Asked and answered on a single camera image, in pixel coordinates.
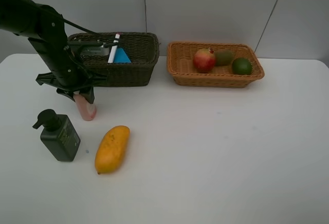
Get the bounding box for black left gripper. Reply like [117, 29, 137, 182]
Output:
[36, 46, 107, 104]

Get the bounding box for pink bottle white cap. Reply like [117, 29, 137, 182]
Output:
[73, 92, 97, 121]

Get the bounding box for dark green pump bottle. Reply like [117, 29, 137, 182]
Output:
[32, 109, 81, 162]

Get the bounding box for white marker red caps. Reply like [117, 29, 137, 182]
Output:
[107, 32, 121, 64]

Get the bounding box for blue board eraser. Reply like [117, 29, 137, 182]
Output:
[113, 48, 131, 64]

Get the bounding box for yellow mango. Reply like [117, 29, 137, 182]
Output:
[95, 125, 130, 175]

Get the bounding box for red green pomegranate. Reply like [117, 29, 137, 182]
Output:
[193, 47, 216, 73]

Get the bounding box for brown kiwi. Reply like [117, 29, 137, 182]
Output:
[214, 50, 234, 66]

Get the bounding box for green lime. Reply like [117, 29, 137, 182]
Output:
[231, 58, 252, 75]

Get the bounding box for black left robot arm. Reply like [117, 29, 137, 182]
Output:
[1, 0, 101, 104]

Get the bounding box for dark brown wicker basket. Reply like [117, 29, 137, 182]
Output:
[78, 32, 159, 87]

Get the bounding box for orange wicker basket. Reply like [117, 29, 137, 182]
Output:
[167, 41, 265, 88]

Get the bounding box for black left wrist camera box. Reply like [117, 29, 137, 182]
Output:
[68, 40, 109, 56]

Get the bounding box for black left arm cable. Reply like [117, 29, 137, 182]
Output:
[10, 0, 119, 49]

